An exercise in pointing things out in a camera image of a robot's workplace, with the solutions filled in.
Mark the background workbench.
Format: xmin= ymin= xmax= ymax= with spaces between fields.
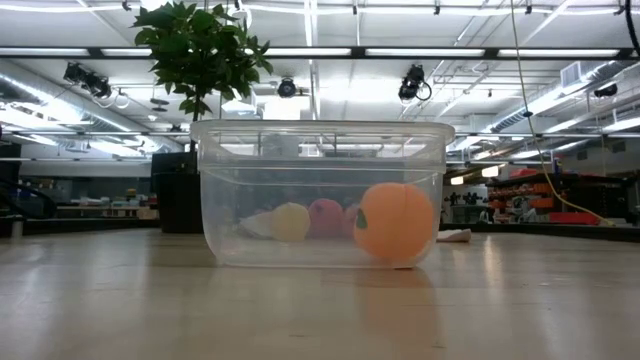
xmin=19 ymin=174 xmax=161 ymax=221

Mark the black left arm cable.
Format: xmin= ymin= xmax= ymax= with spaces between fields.
xmin=0 ymin=178 xmax=59 ymax=221

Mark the orange toy fruit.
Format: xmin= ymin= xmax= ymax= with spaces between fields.
xmin=353 ymin=182 xmax=435 ymax=265

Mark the black ceiling camera with cable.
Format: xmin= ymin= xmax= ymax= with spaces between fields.
xmin=397 ymin=63 xmax=434 ymax=104

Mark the round black ceiling camera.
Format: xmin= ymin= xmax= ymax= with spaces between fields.
xmin=276 ymin=77 xmax=299 ymax=100

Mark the black plant pot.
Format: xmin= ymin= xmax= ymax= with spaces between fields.
xmin=149 ymin=151 xmax=204 ymax=235

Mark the green leafy plant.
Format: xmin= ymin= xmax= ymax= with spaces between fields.
xmin=130 ymin=0 xmax=275 ymax=154

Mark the red toy bell pepper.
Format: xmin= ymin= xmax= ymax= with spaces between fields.
xmin=308 ymin=198 xmax=347 ymax=239

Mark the black ceiling camera cluster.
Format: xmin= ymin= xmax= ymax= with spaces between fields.
xmin=62 ymin=61 xmax=114 ymax=100

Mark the clear plastic tupperware container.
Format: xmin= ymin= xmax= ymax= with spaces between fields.
xmin=188 ymin=118 xmax=456 ymax=271

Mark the beige cloth towel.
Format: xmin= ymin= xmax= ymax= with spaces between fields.
xmin=238 ymin=210 xmax=473 ymax=245

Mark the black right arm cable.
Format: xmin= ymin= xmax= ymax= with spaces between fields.
xmin=623 ymin=0 xmax=640 ymax=58

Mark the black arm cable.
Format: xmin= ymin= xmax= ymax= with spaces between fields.
xmin=623 ymin=0 xmax=640 ymax=58
xmin=0 ymin=178 xmax=59 ymax=221

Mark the black ceiling light rail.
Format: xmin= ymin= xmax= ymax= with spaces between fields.
xmin=0 ymin=46 xmax=640 ymax=61

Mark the red round toy fruit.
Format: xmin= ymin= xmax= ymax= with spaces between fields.
xmin=342 ymin=202 xmax=362 ymax=240

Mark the shelf with red bins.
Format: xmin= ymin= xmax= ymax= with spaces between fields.
xmin=487 ymin=167 xmax=609 ymax=226

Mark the yellow toy lemon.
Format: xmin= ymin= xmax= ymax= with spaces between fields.
xmin=271 ymin=202 xmax=311 ymax=243

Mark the black aluminium table frame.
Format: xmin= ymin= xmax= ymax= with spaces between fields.
xmin=22 ymin=218 xmax=640 ymax=245

